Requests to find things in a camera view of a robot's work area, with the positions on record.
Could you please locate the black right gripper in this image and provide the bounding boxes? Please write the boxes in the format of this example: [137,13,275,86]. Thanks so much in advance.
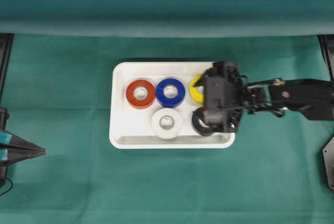
[192,62,268,133]

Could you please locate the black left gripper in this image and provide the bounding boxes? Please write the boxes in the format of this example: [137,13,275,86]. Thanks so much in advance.
[1,108,46,185]

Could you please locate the yellow tape roll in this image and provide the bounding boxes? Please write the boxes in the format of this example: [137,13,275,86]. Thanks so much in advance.
[189,75,204,104]

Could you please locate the black tape roll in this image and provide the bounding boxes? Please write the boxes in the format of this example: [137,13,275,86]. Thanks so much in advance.
[192,107,214,137]

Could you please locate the blue tape roll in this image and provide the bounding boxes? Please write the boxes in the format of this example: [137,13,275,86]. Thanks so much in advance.
[156,78,185,108]

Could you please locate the white tape roll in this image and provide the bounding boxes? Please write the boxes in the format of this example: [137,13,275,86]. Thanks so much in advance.
[151,108,183,140]

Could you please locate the red tape roll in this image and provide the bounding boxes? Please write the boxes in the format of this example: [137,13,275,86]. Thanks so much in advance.
[126,79,156,109]

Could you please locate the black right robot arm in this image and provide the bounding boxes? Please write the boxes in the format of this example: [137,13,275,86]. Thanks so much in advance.
[192,61,333,136]

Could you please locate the white plastic tray case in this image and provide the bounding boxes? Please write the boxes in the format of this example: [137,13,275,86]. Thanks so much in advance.
[109,62,236,149]

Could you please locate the black left frame post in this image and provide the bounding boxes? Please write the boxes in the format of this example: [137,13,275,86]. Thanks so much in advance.
[1,33,14,98]

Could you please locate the black frame post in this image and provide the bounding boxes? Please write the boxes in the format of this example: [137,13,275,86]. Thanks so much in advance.
[317,34,334,82]
[1,33,14,98]

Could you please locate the black right frame post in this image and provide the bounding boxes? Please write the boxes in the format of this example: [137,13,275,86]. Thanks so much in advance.
[317,34,334,82]

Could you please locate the grey right base plate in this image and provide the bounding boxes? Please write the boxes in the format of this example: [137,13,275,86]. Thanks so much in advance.
[323,137,334,192]

